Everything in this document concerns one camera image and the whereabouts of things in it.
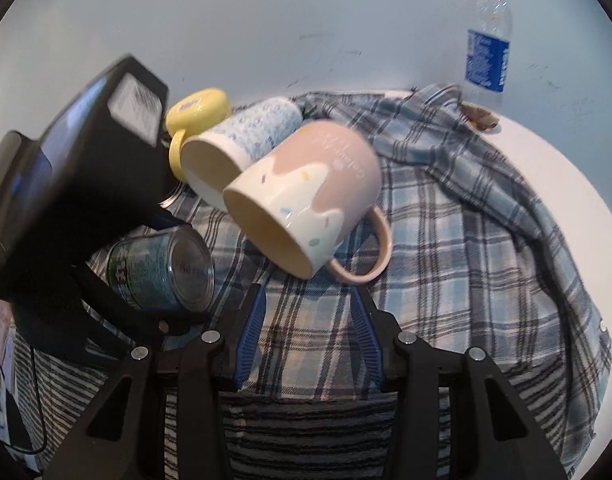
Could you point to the green printed tin can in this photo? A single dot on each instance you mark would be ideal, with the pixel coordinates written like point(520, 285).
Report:
point(169, 270)

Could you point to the blue patterned white cup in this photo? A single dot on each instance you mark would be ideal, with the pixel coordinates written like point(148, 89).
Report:
point(214, 158)

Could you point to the blue plaid shirt cloth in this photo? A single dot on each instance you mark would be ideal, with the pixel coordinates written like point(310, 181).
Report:
point(478, 261)

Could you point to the clear plastic water bottle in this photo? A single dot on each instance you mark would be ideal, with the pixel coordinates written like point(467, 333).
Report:
point(488, 41)

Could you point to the small brown dish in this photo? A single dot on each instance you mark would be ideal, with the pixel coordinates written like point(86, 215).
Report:
point(479, 117)

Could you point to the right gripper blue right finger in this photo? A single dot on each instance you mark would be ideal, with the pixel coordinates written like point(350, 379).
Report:
point(492, 433)

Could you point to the yellow plastic mug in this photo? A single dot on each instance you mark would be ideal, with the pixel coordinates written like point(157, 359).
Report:
point(192, 116)

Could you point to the beige steel tumbler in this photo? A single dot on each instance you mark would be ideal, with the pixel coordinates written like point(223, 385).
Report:
point(171, 197)

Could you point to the striped grey cloth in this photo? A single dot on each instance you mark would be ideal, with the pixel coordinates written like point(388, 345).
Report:
point(308, 412)

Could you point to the pink and white mug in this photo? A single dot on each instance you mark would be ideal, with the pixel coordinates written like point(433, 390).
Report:
point(297, 204)

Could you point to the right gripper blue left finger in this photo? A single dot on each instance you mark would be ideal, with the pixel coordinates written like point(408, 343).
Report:
point(120, 435)

